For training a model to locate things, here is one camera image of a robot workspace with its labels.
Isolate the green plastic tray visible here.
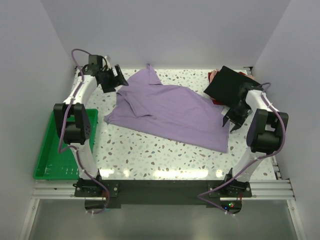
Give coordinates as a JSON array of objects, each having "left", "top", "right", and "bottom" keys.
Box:
[{"left": 33, "top": 108, "right": 99, "bottom": 180}]

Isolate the black folded t shirt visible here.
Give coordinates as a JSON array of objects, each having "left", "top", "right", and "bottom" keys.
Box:
[{"left": 203, "top": 65, "right": 263, "bottom": 111}]

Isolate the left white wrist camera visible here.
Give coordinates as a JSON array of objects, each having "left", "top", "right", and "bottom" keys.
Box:
[{"left": 103, "top": 55, "right": 111, "bottom": 70}]

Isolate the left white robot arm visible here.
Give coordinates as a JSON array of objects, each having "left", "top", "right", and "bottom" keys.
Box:
[{"left": 53, "top": 54, "right": 128, "bottom": 198}]

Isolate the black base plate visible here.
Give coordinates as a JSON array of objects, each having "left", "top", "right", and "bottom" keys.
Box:
[{"left": 73, "top": 179, "right": 252, "bottom": 210}]

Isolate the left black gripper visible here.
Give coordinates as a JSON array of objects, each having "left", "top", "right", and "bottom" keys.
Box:
[{"left": 100, "top": 64, "right": 128, "bottom": 93}]

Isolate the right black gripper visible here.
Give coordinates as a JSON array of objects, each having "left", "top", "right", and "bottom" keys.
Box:
[{"left": 223, "top": 101, "right": 251, "bottom": 131}]

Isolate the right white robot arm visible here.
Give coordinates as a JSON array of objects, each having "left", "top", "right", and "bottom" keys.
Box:
[{"left": 216, "top": 83, "right": 289, "bottom": 197}]

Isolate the purple cable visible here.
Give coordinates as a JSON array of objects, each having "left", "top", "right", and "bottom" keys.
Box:
[
  {"left": 196, "top": 82, "right": 287, "bottom": 210},
  {"left": 57, "top": 48, "right": 118, "bottom": 215}
]

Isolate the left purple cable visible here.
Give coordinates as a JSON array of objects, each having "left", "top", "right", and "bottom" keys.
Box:
[{"left": 57, "top": 48, "right": 118, "bottom": 215}]

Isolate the purple t shirt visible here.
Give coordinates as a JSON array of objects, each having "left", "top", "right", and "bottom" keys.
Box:
[{"left": 104, "top": 65, "right": 229, "bottom": 153}]

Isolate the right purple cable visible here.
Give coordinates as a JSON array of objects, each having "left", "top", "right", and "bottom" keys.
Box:
[{"left": 196, "top": 82, "right": 287, "bottom": 210}]

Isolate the pink folded t shirt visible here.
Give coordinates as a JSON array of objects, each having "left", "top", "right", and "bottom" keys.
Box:
[{"left": 208, "top": 69, "right": 255, "bottom": 83}]

